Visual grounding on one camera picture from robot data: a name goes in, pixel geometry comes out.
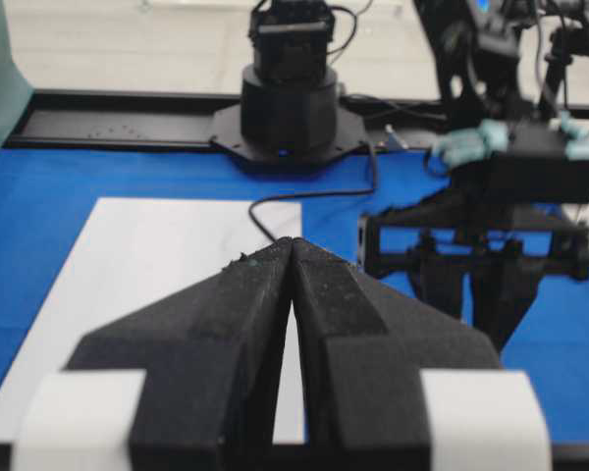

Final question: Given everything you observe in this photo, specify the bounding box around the black cable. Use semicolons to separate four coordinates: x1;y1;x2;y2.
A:
247;139;379;244

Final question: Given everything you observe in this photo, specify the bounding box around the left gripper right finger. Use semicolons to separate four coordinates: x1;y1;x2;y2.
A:
290;236;556;471

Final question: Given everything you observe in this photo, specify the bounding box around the large white base board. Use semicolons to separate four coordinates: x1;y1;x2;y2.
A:
0;196;308;445

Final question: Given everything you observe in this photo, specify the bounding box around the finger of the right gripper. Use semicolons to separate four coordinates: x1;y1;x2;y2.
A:
559;111;589;161

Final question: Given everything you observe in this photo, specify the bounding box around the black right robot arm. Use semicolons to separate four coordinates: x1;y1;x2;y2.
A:
357;1;589;348

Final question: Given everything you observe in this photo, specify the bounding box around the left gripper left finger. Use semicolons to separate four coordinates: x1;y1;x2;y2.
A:
9;235;295;471

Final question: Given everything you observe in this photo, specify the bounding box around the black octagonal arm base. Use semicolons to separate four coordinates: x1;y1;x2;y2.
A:
209;1;367;167

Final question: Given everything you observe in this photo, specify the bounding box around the black aluminium rail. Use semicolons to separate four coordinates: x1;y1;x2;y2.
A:
4;89;448;152

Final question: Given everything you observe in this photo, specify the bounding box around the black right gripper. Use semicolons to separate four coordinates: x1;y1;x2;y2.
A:
357;120;589;350

